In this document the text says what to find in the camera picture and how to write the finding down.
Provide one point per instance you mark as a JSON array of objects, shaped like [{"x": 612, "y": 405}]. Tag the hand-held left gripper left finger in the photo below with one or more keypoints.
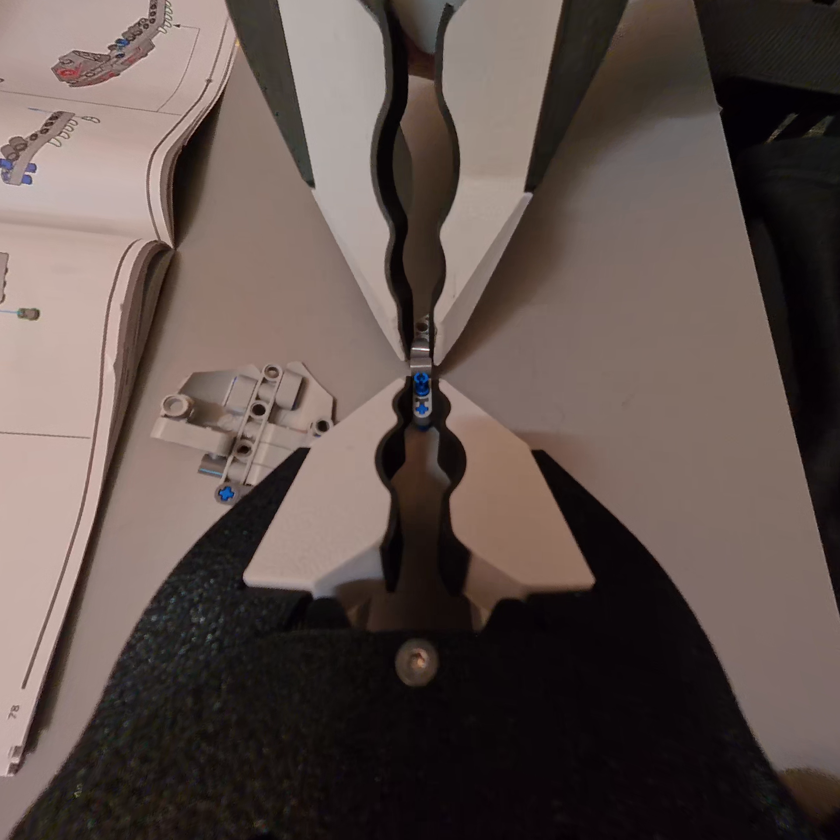
[{"x": 315, "y": 525}]

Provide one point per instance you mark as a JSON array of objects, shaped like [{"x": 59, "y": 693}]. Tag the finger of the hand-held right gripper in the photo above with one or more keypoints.
[
  {"x": 505, "y": 118},
  {"x": 334, "y": 131}
]

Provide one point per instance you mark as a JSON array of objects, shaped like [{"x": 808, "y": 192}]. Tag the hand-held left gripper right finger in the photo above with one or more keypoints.
[{"x": 518, "y": 525}]

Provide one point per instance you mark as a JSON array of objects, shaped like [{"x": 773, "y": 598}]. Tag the grey L-shaped building beam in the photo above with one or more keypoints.
[{"x": 423, "y": 394}]

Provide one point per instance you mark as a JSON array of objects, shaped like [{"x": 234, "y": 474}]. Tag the grey desk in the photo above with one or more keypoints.
[{"x": 623, "y": 328}]

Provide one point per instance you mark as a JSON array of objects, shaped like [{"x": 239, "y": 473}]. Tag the grey building block assembly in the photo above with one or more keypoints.
[{"x": 262, "y": 410}]

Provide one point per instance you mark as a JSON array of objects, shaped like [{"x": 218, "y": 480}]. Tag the open instruction booklet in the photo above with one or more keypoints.
[{"x": 59, "y": 394}]

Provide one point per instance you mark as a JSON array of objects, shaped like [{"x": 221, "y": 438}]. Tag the person's dark clothing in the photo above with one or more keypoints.
[{"x": 787, "y": 262}]

